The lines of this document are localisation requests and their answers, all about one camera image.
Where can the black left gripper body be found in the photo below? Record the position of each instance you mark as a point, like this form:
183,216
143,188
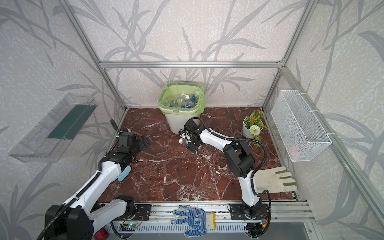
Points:
139,142

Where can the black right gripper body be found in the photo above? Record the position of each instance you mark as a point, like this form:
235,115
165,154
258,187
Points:
188,138

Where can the clear unlabelled bottle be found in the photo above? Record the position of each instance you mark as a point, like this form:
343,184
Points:
177,102

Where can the guava juice bottle red label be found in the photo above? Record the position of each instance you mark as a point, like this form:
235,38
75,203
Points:
183,141

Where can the blue label bottle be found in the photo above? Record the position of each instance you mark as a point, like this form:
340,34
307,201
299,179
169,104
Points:
189,104

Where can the clear bottle green cap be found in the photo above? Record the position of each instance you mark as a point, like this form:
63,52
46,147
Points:
196,96

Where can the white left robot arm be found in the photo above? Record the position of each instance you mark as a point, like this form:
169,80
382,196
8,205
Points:
80,217

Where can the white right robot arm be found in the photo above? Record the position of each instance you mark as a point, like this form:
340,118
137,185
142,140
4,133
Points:
239,157

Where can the white plastic trash bin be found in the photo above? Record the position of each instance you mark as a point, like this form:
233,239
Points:
177,122

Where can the green bin liner bag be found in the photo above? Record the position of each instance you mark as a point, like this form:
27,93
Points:
176,88

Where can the light blue spatula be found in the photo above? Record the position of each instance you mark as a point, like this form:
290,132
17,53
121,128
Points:
124,174

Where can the potted artificial flower plant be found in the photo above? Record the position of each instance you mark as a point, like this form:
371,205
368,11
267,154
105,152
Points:
253,125

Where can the blue dotted work glove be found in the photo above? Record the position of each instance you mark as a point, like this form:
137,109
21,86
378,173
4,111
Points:
197,219

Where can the beige striped oven mitt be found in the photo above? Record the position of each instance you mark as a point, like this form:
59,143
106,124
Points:
276,180

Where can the green circuit board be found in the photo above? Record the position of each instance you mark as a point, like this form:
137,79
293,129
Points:
129,227

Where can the red spray bottle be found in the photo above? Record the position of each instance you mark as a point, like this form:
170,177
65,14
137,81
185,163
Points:
101,235

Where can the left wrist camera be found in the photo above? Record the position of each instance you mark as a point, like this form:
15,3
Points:
124,130

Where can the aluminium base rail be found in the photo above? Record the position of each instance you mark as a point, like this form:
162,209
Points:
155,217

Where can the clear wall shelf tray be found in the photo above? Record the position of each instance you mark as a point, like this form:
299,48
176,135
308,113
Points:
50,138

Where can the white wire mesh basket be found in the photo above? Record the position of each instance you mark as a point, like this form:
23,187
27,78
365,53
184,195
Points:
303,135

